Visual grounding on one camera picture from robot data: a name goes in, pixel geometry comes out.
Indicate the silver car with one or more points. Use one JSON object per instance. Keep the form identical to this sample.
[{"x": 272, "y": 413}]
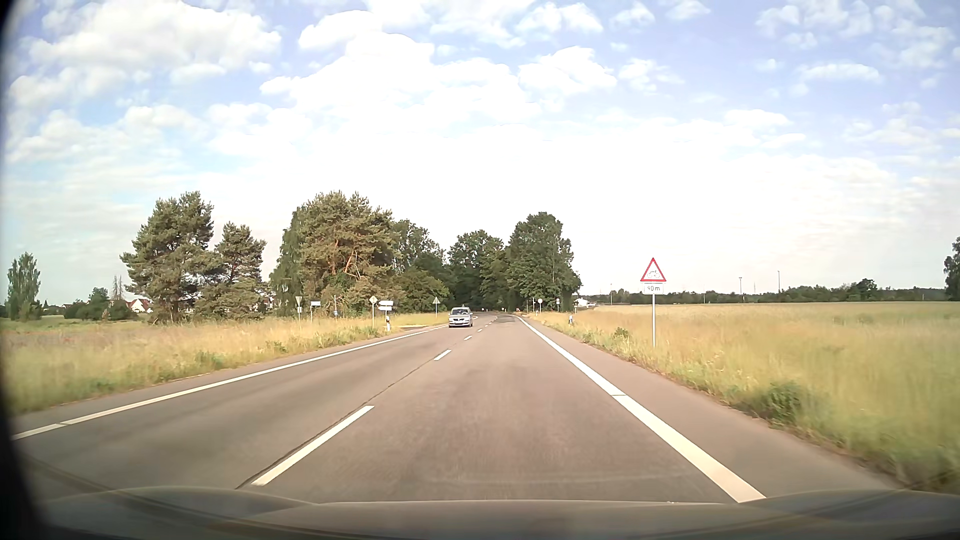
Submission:
[{"x": 460, "y": 317}]

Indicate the white direction road sign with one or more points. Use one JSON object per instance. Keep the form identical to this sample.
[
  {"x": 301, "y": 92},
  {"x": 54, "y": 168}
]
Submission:
[{"x": 386, "y": 306}]

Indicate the grey asphalt road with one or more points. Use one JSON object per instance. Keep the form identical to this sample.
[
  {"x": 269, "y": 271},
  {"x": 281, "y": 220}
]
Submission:
[{"x": 487, "y": 405}]

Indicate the group of tall trees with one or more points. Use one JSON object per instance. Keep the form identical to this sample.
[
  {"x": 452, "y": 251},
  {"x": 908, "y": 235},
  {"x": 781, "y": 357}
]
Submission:
[{"x": 337, "y": 255}]

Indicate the triangular warning road sign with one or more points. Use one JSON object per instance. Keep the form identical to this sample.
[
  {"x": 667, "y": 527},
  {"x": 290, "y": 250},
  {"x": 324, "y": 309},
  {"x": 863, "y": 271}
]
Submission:
[{"x": 653, "y": 271}]

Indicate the road markings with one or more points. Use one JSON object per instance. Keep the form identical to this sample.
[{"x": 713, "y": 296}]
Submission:
[{"x": 660, "y": 427}]

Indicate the car's own bonnet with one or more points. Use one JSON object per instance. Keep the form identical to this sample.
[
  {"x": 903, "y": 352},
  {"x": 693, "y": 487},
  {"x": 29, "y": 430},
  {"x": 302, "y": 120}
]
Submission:
[{"x": 480, "y": 517}]

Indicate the distant line of trees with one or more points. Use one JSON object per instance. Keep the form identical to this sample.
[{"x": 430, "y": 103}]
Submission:
[{"x": 787, "y": 294}]

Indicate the dry grass field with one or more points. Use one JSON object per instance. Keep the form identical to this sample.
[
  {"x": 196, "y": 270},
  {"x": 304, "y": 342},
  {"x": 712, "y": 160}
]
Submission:
[
  {"x": 112, "y": 356},
  {"x": 810, "y": 352}
]

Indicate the white house with red roof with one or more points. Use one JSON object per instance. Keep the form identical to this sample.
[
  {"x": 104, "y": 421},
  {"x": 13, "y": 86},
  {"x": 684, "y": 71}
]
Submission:
[{"x": 139, "y": 304}]

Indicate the row of low bushes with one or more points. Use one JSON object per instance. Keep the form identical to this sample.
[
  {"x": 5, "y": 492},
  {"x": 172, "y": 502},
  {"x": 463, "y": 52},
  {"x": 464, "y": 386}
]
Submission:
[{"x": 97, "y": 307}]

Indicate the slender green tree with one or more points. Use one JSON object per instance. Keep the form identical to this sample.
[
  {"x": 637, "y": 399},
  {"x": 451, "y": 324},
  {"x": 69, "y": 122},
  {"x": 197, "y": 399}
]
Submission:
[{"x": 23, "y": 289}]

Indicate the dark green tree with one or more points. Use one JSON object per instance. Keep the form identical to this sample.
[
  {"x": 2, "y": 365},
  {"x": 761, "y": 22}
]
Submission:
[{"x": 953, "y": 270}]

